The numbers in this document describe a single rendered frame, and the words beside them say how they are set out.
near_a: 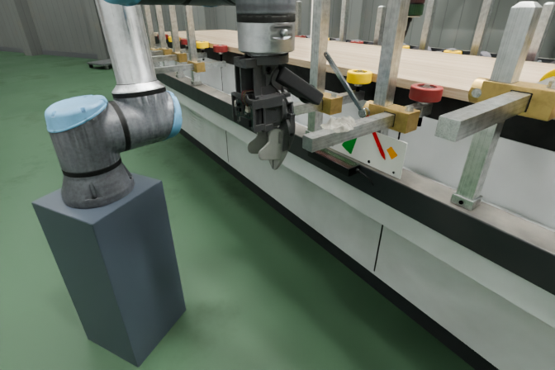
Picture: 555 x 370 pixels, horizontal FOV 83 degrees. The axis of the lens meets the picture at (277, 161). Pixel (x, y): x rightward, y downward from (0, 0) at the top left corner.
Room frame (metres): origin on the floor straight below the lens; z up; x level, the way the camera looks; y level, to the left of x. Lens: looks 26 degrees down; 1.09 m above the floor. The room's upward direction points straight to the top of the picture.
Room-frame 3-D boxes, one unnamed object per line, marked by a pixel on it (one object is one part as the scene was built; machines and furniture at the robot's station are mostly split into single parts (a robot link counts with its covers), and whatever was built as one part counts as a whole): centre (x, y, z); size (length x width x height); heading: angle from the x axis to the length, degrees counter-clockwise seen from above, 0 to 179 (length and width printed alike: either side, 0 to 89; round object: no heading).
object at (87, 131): (0.81, 0.53, 0.79); 0.17 x 0.15 x 0.18; 134
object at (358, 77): (1.04, -0.27, 0.85); 0.08 x 0.08 x 0.11
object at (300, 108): (0.93, -0.11, 0.82); 0.43 x 0.03 x 0.04; 126
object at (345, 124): (0.64, -0.14, 0.87); 0.09 x 0.07 x 0.02; 126
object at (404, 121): (0.77, -0.29, 0.85); 0.13 x 0.06 x 0.05; 36
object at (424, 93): (0.83, -0.40, 0.85); 0.08 x 0.08 x 0.11
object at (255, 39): (0.52, 0.02, 1.05); 0.10 x 0.09 x 0.05; 36
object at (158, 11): (2.20, 0.76, 0.92); 0.03 x 0.03 x 0.48; 36
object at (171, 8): (2.00, 0.61, 0.88); 0.03 x 0.03 x 0.48; 36
